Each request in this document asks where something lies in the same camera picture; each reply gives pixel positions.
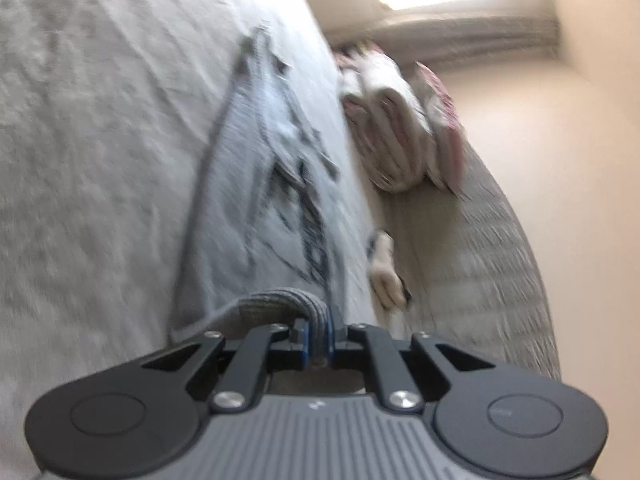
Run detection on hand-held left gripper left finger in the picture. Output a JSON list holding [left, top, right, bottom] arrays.
[[140, 320, 307, 413]]

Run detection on bed with grey sheet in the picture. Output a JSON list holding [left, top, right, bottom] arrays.
[[0, 0, 401, 480]]

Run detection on pink and grey pillow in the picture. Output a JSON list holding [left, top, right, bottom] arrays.
[[414, 60, 469, 196]]

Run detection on folded cream and black garment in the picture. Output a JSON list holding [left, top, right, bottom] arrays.
[[366, 229, 414, 311]]

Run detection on sheer curtain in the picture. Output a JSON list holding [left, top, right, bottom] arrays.
[[322, 14, 561, 63]]

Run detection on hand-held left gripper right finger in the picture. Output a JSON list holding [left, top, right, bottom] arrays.
[[326, 321, 491, 413]]

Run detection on folded white and pink quilt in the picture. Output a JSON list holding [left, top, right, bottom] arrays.
[[336, 42, 437, 194]]

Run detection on grey quilted headboard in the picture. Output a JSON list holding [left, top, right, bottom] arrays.
[[377, 145, 562, 382]]

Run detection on grey knit sweater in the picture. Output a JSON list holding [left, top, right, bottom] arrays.
[[167, 22, 382, 396]]

